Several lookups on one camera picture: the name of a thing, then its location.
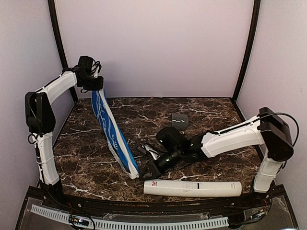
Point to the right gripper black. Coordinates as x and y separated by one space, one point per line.
155 171

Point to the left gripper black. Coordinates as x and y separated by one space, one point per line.
98 86

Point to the white shuttlecock tube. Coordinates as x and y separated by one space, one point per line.
192 189

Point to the blue racket cover bag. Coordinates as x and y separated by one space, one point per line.
115 139

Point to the grey tube cap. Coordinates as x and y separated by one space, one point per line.
179 121

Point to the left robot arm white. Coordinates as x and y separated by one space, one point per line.
40 117

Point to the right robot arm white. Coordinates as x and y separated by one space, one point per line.
266 128

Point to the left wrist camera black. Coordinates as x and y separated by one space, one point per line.
86 63

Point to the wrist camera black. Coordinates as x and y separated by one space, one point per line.
86 63
171 139

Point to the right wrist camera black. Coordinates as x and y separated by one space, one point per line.
171 139

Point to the white slotted cable duct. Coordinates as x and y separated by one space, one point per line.
126 222

